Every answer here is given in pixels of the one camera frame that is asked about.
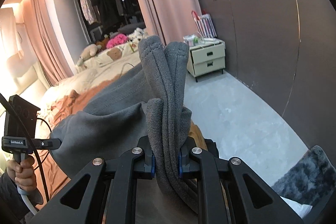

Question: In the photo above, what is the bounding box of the grey t-shirt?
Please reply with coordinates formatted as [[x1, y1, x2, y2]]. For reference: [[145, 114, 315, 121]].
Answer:
[[51, 36, 198, 211]]

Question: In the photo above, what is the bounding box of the left hand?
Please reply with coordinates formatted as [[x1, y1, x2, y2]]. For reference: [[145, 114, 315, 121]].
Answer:
[[6, 156, 37, 192]]

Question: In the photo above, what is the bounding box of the folded black garment under mustard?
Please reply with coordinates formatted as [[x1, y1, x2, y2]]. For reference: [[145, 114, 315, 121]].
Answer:
[[205, 139, 219, 158]]

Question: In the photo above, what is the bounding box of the orange-brown bed blanket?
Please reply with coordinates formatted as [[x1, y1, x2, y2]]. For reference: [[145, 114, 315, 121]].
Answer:
[[38, 76, 119, 198]]

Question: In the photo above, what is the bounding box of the cream bed sheet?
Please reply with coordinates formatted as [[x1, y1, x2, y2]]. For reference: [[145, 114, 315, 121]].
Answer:
[[38, 52, 140, 109]]

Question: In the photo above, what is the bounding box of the left pink curtain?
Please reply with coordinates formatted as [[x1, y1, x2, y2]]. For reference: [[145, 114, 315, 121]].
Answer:
[[22, 0, 72, 85]]

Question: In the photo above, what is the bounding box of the white bedside drawer cabinet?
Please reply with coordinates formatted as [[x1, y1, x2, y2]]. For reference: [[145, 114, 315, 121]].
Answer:
[[187, 39, 226, 83]]

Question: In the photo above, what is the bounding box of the cream plush toy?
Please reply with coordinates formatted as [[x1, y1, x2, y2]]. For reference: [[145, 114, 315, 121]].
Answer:
[[76, 44, 102, 67]]

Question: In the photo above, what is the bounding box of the cream bear print pillow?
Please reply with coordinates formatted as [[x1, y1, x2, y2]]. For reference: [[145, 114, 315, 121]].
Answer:
[[75, 34, 147, 73]]

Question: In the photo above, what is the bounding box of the grey fluffy floor rug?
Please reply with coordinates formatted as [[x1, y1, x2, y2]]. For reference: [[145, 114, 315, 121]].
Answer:
[[272, 145, 335, 206]]

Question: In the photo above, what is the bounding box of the pink plush blanket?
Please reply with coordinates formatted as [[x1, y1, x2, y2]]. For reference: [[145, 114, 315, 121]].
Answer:
[[106, 34, 128, 49]]

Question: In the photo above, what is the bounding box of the striped gift bag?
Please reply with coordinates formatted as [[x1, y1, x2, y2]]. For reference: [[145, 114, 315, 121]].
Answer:
[[191, 10, 217, 39]]

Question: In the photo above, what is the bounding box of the floral hanging garment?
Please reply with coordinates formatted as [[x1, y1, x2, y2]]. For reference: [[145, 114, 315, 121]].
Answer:
[[80, 0, 97, 25]]

